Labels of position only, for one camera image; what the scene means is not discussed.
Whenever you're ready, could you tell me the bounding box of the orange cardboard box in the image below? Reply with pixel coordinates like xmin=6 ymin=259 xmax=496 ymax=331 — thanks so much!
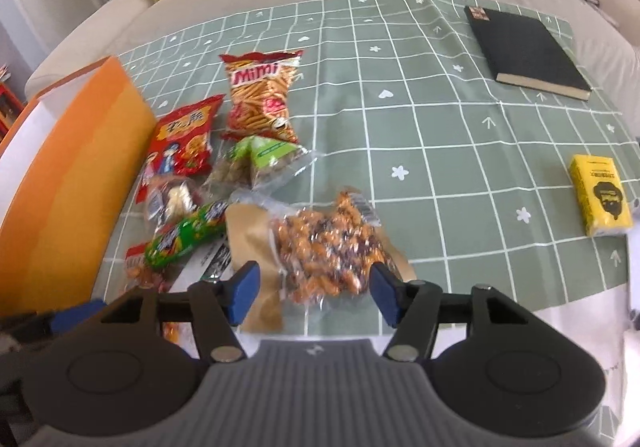
xmin=0 ymin=54 xmax=158 ymax=315

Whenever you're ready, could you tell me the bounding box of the red shelf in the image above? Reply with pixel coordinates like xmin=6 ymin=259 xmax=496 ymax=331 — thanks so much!
xmin=0 ymin=62 xmax=26 ymax=138

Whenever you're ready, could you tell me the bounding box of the red cartoon snack packet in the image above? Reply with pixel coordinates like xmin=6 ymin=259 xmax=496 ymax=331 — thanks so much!
xmin=136 ymin=94 xmax=226 ymax=205

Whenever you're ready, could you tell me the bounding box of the yellow tissue pack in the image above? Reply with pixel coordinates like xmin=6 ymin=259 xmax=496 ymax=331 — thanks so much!
xmin=569 ymin=154 xmax=635 ymax=238

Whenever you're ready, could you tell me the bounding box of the brown mixed nut packet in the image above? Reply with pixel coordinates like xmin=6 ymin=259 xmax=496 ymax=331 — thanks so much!
xmin=225 ymin=187 xmax=417 ymax=333

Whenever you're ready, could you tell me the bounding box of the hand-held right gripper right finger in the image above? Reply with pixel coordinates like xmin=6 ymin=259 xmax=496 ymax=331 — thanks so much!
xmin=369 ymin=262 xmax=528 ymax=362

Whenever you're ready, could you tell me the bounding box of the clear candy packet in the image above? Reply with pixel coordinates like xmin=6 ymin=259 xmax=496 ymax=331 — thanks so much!
xmin=144 ymin=177 xmax=203 ymax=228

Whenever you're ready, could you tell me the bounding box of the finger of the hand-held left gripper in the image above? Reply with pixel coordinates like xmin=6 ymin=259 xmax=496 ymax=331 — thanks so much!
xmin=0 ymin=299 xmax=107 ymax=334

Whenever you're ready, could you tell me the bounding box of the green checked tablecloth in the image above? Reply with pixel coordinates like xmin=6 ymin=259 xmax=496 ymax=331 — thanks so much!
xmin=97 ymin=0 xmax=640 ymax=343

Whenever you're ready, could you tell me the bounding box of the green sausage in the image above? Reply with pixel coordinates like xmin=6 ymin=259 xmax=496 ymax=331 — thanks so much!
xmin=144 ymin=200 xmax=231 ymax=270

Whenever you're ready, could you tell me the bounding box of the white snack packet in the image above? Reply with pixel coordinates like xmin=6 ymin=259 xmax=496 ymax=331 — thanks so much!
xmin=170 ymin=232 xmax=236 ymax=295

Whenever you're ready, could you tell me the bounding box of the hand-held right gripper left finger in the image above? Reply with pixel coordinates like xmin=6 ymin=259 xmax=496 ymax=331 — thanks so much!
xmin=101 ymin=261 xmax=262 ymax=364

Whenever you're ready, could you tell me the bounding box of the black notebook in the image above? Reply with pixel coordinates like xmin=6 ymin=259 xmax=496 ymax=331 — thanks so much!
xmin=464 ymin=4 xmax=593 ymax=101

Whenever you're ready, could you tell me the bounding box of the small red snack packet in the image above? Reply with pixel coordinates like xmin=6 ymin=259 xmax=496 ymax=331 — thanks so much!
xmin=124 ymin=242 xmax=173 ymax=290

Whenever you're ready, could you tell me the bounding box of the white cloth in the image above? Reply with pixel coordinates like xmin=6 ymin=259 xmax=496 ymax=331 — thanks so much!
xmin=535 ymin=277 xmax=640 ymax=447

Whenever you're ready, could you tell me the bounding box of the orange stick snack bag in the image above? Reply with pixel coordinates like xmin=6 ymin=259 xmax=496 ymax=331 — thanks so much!
xmin=219 ymin=50 xmax=305 ymax=144

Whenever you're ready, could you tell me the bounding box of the green label nut packet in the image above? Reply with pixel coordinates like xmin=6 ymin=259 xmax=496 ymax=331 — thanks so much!
xmin=202 ymin=136 xmax=313 ymax=193

